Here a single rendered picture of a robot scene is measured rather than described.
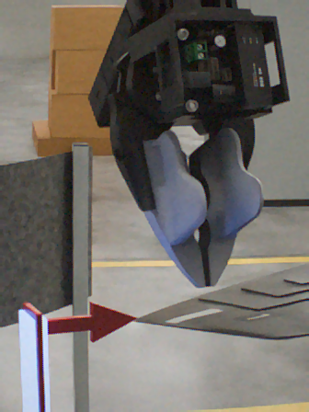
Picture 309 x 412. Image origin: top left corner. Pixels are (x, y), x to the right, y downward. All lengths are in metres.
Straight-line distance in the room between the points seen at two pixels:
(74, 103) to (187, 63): 8.08
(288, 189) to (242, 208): 6.23
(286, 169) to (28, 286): 4.32
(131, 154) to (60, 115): 8.05
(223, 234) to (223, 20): 0.13
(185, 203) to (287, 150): 6.21
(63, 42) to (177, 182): 8.00
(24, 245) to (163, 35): 2.06
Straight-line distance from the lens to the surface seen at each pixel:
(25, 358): 0.60
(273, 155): 6.80
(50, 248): 2.71
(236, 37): 0.61
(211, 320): 0.63
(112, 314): 0.61
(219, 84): 0.61
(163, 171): 0.63
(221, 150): 0.65
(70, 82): 8.65
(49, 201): 2.68
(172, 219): 0.63
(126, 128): 0.63
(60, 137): 8.71
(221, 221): 0.65
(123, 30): 0.67
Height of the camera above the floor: 1.37
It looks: 12 degrees down
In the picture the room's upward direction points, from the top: 1 degrees clockwise
